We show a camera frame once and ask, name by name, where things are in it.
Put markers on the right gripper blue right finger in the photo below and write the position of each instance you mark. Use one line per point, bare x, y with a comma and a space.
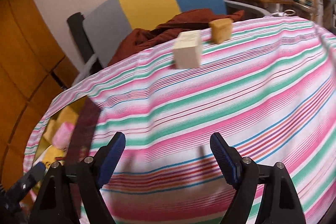
228, 159

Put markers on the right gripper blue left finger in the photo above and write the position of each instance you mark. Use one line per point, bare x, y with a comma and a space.
107, 158

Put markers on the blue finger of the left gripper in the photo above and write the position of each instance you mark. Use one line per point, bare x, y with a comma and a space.
21, 188

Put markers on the pink capped plastic packet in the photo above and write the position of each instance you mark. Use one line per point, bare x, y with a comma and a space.
63, 135

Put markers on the amber storage box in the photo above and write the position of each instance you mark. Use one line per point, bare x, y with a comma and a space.
84, 114

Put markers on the striped pink green tablecloth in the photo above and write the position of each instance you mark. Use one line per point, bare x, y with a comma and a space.
269, 91

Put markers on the wooden wardrobe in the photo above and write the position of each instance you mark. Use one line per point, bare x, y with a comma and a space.
34, 70

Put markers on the dark red garment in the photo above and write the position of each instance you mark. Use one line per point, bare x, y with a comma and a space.
141, 39

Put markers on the cream wooden block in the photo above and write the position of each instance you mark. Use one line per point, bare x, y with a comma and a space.
187, 50

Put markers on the small tan sponge block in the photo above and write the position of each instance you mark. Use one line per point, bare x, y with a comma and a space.
221, 30

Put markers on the cluttered wooden desk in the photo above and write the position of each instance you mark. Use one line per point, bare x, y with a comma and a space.
320, 11

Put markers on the grey yellow blue chair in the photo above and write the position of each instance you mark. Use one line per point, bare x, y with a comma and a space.
109, 23

